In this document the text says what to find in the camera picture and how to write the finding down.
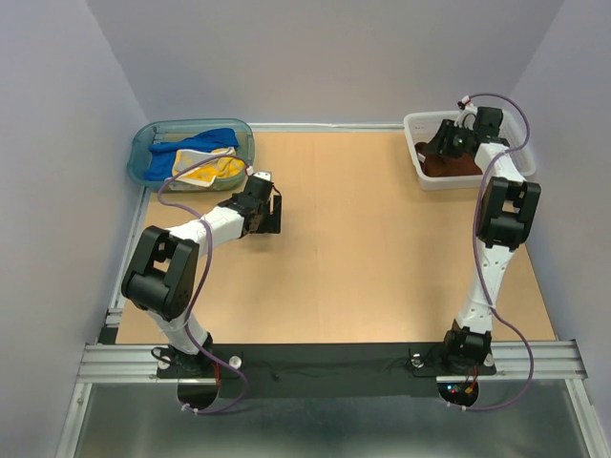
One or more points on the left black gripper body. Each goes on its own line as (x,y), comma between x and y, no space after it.
(270,223)

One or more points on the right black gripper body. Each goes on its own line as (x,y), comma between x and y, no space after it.
(455,138)

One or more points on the brown towel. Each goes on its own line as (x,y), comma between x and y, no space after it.
(446,166)

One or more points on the yellow white towel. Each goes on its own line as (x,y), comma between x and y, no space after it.
(204,169)

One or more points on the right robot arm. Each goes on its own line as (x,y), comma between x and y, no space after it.
(503,217)

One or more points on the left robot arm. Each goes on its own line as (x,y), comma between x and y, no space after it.
(160,277)

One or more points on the blue towel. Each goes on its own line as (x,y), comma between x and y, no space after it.
(171,157)

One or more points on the teal plastic bin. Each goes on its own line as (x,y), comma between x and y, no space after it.
(176,130)

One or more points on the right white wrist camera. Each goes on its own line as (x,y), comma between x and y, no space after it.
(466,108)

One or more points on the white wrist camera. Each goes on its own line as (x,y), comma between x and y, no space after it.
(254,176)
(466,108)

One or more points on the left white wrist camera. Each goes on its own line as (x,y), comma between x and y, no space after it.
(254,176)

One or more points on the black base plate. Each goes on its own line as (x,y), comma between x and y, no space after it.
(329,370)

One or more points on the aluminium frame rail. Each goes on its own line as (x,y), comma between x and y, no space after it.
(333,319)

